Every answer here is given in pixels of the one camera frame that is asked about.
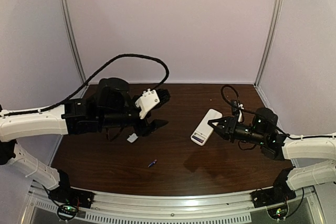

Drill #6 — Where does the white battery cover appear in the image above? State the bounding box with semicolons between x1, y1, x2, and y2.
127;133;139;143

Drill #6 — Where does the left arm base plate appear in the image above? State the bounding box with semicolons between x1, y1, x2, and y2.
49;187;95;209

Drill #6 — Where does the left black sleeved cable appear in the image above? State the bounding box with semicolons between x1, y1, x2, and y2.
0;54;170;116

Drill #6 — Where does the right aluminium frame post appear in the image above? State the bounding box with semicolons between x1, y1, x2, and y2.
254;0;284;88

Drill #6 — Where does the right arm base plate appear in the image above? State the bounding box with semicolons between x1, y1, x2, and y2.
250;187;296;208

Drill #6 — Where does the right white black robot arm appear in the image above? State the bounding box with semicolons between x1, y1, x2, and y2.
207;108;335;191

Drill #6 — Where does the black sleeved cable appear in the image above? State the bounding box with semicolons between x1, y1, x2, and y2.
0;54;170;116
220;84;336;140

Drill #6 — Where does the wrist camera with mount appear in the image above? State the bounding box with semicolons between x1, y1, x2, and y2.
230;100;245;123
134;89;171;120

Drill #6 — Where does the aluminium frame post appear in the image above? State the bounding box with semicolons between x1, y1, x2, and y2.
254;0;284;88
60;0;86;83

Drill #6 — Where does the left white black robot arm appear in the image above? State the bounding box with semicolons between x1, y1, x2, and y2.
1;78;170;193

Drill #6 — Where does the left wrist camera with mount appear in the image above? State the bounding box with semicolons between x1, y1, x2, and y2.
134;89;171;120

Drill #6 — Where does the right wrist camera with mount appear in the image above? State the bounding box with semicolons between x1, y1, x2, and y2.
230;100;245;123

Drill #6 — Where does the blue battery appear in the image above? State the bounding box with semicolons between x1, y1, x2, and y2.
191;135;204;143
148;159;158;167

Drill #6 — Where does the white remote control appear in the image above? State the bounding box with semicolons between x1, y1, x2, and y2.
190;109;223;146

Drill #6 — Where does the right black sleeved cable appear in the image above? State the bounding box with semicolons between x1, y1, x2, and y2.
220;84;336;140

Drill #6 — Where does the left aluminium frame post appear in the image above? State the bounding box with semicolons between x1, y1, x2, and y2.
60;0;86;83

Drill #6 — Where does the front aluminium rail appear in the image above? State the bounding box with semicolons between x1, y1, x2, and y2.
18;182;326;223

